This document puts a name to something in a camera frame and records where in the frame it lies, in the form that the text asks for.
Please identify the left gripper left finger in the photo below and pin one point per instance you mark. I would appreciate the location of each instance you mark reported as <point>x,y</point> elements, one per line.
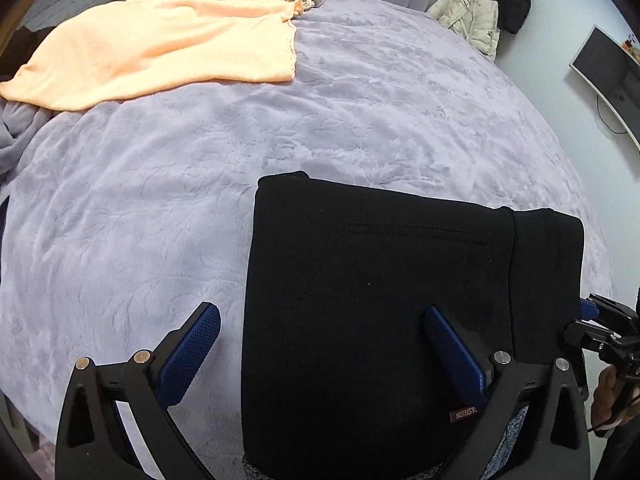
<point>92,440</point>

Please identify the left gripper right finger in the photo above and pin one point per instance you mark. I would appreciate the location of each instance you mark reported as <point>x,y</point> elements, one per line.
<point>530,417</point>

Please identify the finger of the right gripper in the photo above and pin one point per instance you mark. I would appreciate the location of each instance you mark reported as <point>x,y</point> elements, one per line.
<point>589,309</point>

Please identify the black pants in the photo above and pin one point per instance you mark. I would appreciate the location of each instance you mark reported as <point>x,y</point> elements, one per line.
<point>339,378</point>

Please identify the person right hand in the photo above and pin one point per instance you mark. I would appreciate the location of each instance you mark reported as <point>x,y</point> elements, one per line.
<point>609,389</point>

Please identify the lavender plush bed blanket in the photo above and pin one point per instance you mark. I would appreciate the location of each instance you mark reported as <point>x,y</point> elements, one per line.
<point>122,219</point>

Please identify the cream puffer jacket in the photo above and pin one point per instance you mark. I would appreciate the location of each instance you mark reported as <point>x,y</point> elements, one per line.
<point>476,21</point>

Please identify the peach fleece blanket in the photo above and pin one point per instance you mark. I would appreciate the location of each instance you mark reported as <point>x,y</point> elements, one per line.
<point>125,49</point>

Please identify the curved wall monitor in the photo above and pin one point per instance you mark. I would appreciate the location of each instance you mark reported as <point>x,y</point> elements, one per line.
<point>613,73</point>

